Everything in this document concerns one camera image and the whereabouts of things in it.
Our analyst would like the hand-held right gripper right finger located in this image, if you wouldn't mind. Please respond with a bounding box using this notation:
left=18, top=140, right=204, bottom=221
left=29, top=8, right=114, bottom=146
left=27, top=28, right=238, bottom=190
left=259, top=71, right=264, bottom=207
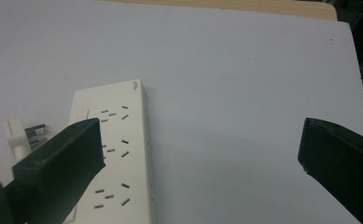
left=297, top=117, right=363, bottom=224

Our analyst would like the white power strip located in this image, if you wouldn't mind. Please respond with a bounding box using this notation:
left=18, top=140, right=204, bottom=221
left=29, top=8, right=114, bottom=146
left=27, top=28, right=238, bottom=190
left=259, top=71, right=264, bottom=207
left=63, top=79, right=159, bottom=224

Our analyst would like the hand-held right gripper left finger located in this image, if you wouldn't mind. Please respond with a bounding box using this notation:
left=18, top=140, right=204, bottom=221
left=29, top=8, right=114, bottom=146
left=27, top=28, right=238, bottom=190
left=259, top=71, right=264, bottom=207
left=4, top=117, right=106, bottom=224

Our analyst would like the white plug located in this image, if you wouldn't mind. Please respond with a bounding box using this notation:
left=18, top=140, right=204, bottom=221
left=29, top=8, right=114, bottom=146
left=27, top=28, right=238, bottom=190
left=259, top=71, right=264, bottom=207
left=4, top=118, right=49, bottom=161

